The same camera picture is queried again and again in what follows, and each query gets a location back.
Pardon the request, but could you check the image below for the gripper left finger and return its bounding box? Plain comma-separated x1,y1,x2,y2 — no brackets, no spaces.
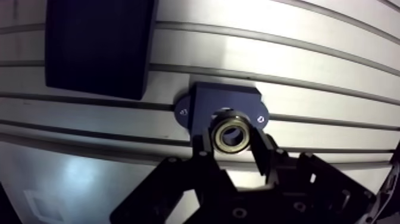
110,129,239,224

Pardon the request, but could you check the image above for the dark blue-grey tray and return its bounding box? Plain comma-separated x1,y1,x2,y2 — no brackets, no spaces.
44,0,159,101

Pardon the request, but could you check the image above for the dark blue-grey housing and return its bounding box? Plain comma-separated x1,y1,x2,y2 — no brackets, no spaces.
173,82,270,141

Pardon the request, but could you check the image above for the steel bearing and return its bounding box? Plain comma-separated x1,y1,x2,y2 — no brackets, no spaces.
211,110,252,154

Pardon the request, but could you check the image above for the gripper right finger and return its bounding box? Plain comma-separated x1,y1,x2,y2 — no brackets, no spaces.
248,127,376,224

